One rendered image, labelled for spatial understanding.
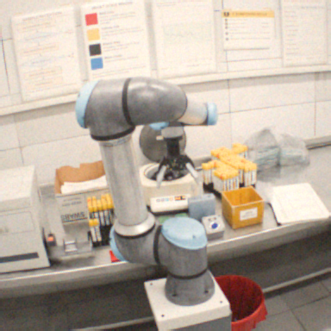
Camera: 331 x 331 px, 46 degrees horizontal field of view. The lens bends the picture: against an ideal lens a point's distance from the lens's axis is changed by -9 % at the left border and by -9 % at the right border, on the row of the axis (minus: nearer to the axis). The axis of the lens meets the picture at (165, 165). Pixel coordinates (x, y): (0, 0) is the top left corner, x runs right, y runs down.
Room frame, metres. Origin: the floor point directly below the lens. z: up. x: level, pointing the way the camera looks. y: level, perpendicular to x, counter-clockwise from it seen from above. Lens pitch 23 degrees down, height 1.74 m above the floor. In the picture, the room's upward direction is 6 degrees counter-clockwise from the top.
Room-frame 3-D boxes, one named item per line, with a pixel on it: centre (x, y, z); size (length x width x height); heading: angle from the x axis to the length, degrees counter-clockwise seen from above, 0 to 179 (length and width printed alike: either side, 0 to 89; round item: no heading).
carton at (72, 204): (1.63, 0.36, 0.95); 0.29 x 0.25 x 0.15; 11
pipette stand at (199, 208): (1.43, -0.12, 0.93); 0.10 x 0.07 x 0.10; 96
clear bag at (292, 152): (1.91, -0.66, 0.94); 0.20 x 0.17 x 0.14; 75
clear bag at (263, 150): (1.91, -0.48, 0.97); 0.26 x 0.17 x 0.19; 115
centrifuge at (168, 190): (1.64, 0.00, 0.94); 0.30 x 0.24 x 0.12; 2
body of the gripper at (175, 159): (1.39, -0.04, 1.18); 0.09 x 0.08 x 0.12; 179
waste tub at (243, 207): (1.40, -0.28, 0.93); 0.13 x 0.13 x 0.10; 10
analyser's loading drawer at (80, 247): (1.23, 0.39, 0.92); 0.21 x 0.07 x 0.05; 101
